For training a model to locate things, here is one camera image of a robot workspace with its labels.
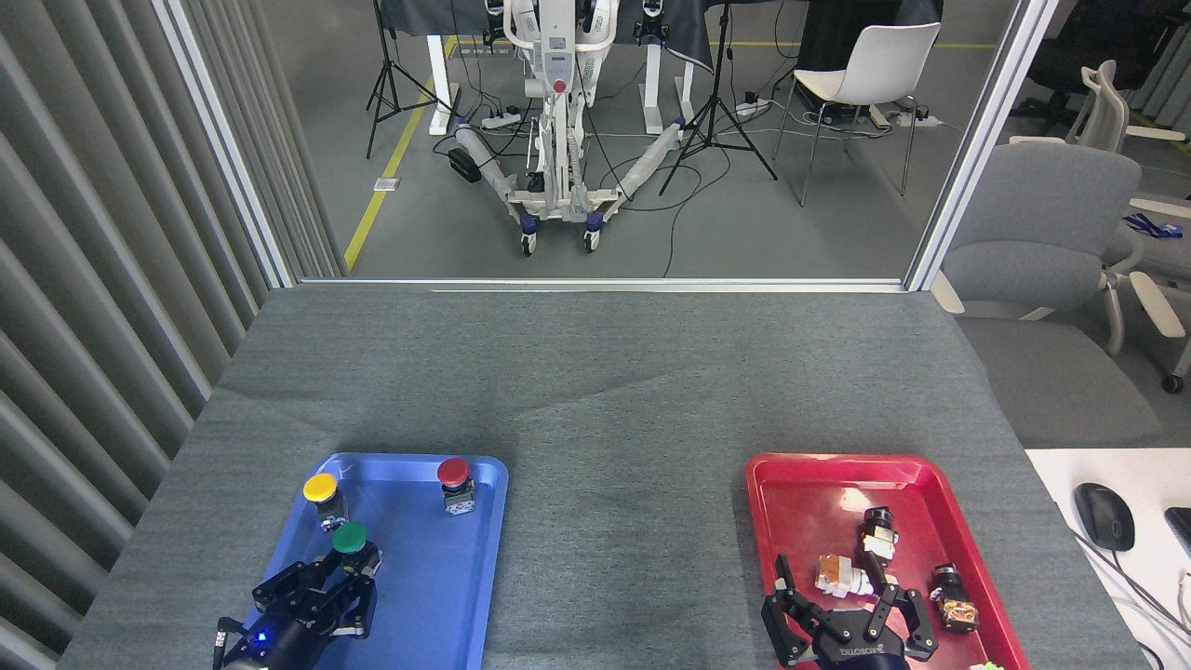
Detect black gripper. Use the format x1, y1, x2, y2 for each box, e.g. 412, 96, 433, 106
761, 555, 939, 670
223, 555, 379, 670

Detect green push button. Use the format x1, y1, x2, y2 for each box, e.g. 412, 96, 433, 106
330, 521, 383, 580

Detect yellow push button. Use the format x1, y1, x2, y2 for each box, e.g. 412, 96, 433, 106
302, 472, 350, 533

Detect red push button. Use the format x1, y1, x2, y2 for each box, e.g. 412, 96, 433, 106
436, 457, 476, 516

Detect blue plastic tray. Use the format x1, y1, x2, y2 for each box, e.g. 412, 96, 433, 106
244, 453, 510, 670

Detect red plastic tray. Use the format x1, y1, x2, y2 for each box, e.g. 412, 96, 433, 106
745, 453, 1032, 670

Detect white desk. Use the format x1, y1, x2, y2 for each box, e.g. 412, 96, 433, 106
1024, 449, 1191, 670

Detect black computer mouse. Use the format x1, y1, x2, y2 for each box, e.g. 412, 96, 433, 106
1074, 483, 1136, 552

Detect grey office chair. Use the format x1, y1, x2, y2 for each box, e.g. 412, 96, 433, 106
930, 142, 1175, 356

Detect black tripod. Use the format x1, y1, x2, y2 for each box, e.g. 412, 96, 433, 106
366, 0, 457, 160
659, 0, 779, 197

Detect white table leg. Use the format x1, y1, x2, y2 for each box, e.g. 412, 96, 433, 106
426, 33, 462, 137
642, 42, 695, 136

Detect white plastic chair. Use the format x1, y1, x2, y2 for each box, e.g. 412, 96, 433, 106
774, 22, 942, 207

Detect white wheeled stand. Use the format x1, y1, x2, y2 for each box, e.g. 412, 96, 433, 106
453, 0, 689, 257

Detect black table cloth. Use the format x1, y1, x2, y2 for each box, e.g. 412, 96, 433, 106
377, 0, 719, 75

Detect white and orange switch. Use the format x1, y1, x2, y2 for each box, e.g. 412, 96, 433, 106
815, 554, 881, 599

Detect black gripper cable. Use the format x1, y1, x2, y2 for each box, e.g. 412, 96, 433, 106
212, 617, 245, 670

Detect black switch with orange base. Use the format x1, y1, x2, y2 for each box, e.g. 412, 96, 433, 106
932, 563, 981, 634

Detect black knob selector switch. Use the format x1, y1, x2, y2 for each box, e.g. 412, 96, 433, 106
857, 507, 900, 567

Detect black mouse cable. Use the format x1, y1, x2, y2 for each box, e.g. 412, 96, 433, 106
1070, 530, 1191, 636

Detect silver frame post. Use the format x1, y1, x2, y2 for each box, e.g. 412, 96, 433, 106
154, 0, 299, 289
904, 0, 1060, 292

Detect blue lanyard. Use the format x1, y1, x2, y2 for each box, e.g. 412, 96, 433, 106
1123, 212, 1184, 240

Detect white frame office chair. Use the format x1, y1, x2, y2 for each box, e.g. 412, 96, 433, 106
1010, 60, 1187, 154

